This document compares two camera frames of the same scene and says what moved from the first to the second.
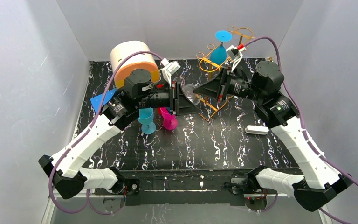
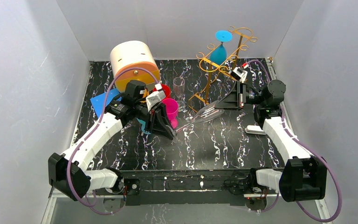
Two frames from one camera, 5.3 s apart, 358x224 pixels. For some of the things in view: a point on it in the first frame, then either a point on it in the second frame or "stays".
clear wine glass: (188, 90) to (210, 111)
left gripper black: (173, 97) to (149, 120)
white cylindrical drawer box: (143, 60) stays
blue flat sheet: (95, 100) stays
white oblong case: (257, 129) stays
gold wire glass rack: (215, 58) stays
